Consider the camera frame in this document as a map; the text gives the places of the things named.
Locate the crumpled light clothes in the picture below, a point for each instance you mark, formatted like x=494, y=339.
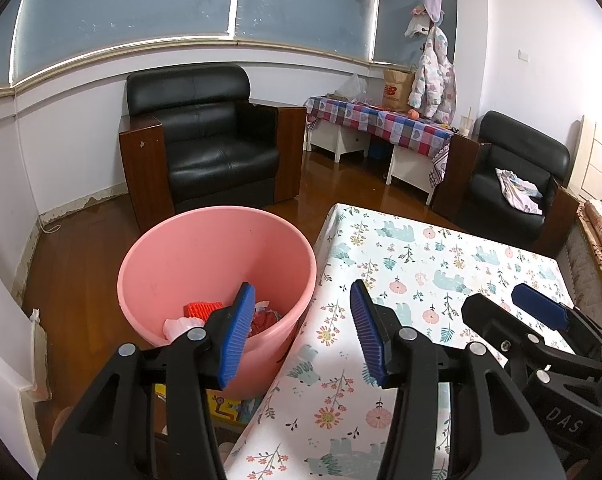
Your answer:
x=518, y=190

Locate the brown paper bag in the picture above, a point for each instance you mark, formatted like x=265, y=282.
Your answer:
x=396, y=90

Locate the side table with checkered cloth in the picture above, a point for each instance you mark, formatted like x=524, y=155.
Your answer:
x=381, y=122

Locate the clear plastic bag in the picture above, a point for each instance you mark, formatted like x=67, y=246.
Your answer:
x=353, y=89

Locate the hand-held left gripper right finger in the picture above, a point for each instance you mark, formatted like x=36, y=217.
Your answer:
x=368, y=332

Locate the purple hat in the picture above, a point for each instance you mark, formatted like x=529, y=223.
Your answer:
x=433, y=0

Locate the white cap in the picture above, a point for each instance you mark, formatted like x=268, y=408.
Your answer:
x=416, y=25

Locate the black leather armchair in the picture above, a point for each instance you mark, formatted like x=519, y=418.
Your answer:
x=521, y=145
x=216, y=160

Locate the white bed headboard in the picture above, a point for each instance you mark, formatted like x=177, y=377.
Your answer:
x=591, y=160

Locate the red plastic bag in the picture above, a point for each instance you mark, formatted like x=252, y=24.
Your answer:
x=266, y=322

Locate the frosted glass window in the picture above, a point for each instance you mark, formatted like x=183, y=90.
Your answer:
x=131, y=10

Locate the plastic cup with straw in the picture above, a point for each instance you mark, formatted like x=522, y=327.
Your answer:
x=466, y=125

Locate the white desk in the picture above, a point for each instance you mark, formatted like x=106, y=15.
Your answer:
x=411, y=165

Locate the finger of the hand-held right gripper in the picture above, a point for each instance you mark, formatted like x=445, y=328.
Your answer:
x=486, y=315
x=538, y=305

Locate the blue storage box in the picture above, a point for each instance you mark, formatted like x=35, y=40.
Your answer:
x=378, y=150

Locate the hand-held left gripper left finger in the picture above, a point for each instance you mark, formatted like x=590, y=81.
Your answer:
x=236, y=335

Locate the white patterned puffer jacket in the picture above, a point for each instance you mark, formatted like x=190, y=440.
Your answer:
x=431, y=85

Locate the red foam net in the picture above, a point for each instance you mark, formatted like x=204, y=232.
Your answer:
x=201, y=308

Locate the white plastic bag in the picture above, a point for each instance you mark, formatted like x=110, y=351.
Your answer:
x=178, y=327

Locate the colourful cardboard box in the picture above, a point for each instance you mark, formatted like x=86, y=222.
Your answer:
x=226, y=405

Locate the orange fruit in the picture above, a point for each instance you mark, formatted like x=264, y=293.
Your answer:
x=413, y=114

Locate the pink plastic bucket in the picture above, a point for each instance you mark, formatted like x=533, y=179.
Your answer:
x=181, y=260

